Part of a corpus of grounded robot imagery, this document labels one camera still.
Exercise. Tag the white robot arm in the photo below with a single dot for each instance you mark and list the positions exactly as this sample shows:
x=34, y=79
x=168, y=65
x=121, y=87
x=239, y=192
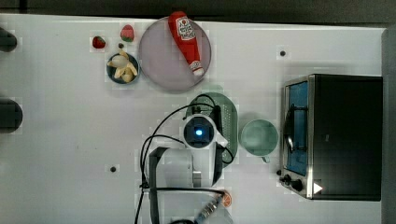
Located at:
x=198, y=164

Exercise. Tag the green mug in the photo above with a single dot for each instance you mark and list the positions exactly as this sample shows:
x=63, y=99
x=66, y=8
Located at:
x=259, y=137

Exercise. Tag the pale purple plate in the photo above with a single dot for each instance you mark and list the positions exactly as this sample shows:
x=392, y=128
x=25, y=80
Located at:
x=162, y=61

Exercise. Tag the peeled banana pieces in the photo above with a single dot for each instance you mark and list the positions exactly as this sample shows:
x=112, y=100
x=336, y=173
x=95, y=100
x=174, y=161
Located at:
x=123, y=67

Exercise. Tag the red ketchup bottle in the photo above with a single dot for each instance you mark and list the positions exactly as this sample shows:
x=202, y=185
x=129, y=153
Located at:
x=185, y=37

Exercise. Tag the orange slice toy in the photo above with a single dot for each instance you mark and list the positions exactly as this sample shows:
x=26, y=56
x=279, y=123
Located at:
x=227, y=199

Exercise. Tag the dark blue bowl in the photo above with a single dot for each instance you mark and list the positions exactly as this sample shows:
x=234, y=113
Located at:
x=116, y=76

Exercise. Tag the pink toy strawberry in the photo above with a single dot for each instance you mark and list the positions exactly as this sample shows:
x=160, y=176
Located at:
x=127, y=33

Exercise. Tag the red toy strawberry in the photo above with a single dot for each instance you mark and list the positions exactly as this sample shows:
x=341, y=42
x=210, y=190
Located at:
x=98, y=42

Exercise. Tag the stainless steel toaster oven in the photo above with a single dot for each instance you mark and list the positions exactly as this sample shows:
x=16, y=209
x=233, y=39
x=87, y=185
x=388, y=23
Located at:
x=331, y=137

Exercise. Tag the black round object lower left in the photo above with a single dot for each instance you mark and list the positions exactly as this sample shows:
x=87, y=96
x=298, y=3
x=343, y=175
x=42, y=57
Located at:
x=11, y=116

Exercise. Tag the black round object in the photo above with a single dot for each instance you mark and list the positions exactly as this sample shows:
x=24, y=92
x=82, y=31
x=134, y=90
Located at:
x=11, y=116
x=8, y=41

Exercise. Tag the black round object upper left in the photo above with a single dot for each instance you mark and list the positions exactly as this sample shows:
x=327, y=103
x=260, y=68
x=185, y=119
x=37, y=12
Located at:
x=8, y=41

